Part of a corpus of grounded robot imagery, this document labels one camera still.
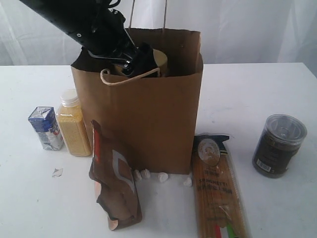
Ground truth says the spaghetti package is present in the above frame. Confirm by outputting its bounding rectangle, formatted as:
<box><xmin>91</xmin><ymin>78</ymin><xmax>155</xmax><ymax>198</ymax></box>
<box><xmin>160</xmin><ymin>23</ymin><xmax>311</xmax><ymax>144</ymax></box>
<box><xmin>192</xmin><ymin>134</ymin><xmax>251</xmax><ymax>238</ymax></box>

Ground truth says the white backdrop curtain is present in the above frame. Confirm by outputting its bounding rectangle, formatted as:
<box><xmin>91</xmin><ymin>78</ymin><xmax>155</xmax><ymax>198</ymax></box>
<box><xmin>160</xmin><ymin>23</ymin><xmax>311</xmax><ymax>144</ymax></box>
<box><xmin>0</xmin><ymin>0</ymin><xmax>317</xmax><ymax>72</ymax></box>

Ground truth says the brown paper shopping bag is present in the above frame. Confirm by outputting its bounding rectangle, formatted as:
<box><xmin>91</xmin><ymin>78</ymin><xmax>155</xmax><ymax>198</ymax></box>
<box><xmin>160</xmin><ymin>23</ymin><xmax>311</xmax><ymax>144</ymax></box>
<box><xmin>71</xmin><ymin>28</ymin><xmax>203</xmax><ymax>174</ymax></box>

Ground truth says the brown coffee pouch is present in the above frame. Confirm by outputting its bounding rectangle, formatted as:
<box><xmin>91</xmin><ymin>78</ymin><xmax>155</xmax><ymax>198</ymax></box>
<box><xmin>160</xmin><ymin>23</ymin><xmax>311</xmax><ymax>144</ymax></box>
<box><xmin>89</xmin><ymin>120</ymin><xmax>142</xmax><ymax>231</ymax></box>

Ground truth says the yellow grain bottle white cap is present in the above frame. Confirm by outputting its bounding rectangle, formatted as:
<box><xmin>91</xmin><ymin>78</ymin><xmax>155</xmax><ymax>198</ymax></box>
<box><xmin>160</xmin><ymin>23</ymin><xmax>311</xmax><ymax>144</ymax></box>
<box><xmin>56</xmin><ymin>89</ymin><xmax>92</xmax><ymax>157</ymax></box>

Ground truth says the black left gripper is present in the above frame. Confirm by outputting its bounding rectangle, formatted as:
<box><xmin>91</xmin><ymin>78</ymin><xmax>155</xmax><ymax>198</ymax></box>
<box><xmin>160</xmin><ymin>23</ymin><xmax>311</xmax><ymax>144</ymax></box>
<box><xmin>80</xmin><ymin>8</ymin><xmax>158</xmax><ymax>77</ymax></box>

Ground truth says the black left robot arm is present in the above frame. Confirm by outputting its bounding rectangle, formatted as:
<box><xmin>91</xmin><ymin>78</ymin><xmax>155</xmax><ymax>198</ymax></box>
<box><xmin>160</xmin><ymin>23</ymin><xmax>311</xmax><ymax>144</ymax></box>
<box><xmin>23</xmin><ymin>0</ymin><xmax>157</xmax><ymax>78</ymax></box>

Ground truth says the small torn plastic scrap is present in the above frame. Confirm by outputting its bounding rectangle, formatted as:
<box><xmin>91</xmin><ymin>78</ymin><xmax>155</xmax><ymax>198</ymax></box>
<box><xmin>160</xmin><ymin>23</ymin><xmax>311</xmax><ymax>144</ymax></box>
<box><xmin>52</xmin><ymin>168</ymin><xmax>63</xmax><ymax>178</ymax></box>

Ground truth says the clear jar olive lid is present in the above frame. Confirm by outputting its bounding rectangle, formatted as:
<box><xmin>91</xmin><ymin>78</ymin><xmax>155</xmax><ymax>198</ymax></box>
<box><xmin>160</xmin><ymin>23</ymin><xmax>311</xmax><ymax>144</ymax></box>
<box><xmin>110</xmin><ymin>49</ymin><xmax>169</xmax><ymax>78</ymax></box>

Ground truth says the blue white milk carton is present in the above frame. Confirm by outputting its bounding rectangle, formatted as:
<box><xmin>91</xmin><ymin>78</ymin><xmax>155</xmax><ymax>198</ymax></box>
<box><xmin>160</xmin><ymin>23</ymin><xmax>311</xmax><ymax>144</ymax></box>
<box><xmin>28</xmin><ymin>107</ymin><xmax>64</xmax><ymax>151</ymax></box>

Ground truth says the dark clear-lid canister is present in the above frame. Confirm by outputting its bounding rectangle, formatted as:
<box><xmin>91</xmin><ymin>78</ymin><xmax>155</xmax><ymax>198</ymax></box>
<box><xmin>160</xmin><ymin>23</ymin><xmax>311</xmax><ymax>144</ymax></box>
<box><xmin>252</xmin><ymin>114</ymin><xmax>307</xmax><ymax>179</ymax></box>

